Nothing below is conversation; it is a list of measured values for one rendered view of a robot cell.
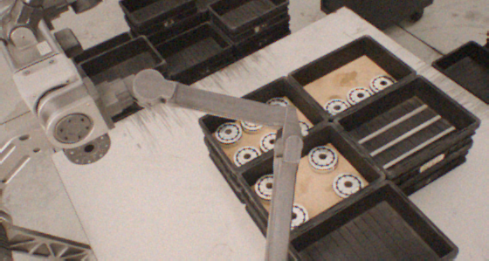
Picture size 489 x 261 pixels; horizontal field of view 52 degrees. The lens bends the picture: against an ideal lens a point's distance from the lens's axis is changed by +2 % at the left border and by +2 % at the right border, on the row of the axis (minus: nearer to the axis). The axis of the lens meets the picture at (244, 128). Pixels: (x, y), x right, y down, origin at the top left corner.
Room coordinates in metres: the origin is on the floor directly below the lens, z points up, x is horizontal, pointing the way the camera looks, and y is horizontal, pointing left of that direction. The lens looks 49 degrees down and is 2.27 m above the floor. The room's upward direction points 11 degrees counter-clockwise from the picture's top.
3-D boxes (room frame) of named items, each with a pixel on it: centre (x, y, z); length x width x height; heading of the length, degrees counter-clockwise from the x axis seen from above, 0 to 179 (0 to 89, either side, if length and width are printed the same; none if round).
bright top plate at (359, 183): (0.90, -0.31, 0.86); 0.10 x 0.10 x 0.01
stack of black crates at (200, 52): (2.25, 0.22, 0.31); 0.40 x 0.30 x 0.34; 114
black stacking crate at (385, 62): (1.35, -0.44, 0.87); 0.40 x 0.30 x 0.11; 112
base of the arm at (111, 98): (0.90, 0.31, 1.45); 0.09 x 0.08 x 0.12; 24
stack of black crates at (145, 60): (2.08, 0.58, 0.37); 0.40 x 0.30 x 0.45; 114
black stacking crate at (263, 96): (1.20, -0.07, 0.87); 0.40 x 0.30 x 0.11; 112
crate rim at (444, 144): (1.07, -0.55, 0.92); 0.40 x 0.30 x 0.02; 112
